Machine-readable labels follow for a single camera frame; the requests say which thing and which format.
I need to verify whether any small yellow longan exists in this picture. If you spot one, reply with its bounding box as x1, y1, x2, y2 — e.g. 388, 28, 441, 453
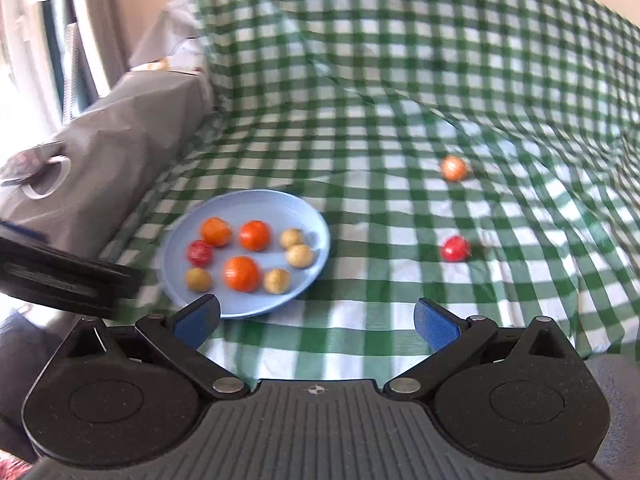
262, 268, 291, 295
285, 244, 314, 269
184, 266, 213, 294
279, 228, 305, 250

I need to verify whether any orange tangerine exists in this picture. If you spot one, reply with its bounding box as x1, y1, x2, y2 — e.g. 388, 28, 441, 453
224, 256, 260, 294

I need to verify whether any dark red plum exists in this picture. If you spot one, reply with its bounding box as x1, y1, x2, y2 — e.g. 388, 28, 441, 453
186, 240, 213, 268

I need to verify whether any small orange fruit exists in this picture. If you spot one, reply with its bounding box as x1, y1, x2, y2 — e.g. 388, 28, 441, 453
200, 217, 232, 248

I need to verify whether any pale orange peach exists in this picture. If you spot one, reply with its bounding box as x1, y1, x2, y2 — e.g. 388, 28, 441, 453
239, 220, 271, 252

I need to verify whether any light blue plate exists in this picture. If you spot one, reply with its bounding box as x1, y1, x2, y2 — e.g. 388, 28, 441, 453
157, 190, 331, 318

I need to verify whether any black smartphone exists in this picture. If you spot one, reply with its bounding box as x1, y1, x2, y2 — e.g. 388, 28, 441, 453
0, 141, 65, 186

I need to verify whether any orange peach fruit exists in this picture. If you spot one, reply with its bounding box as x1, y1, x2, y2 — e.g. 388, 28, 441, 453
440, 155, 469, 182

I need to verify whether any green checkered cloth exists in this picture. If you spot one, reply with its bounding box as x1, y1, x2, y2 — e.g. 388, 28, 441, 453
108, 0, 639, 382

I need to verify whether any white folding rack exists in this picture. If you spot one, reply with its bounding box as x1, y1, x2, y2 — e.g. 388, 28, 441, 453
1, 0, 128, 139

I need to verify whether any white paper with sticker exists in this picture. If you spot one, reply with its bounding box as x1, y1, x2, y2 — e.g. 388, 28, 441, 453
129, 0, 206, 73

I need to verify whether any white charging cable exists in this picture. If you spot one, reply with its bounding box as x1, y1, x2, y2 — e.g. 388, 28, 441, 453
20, 154, 73, 201

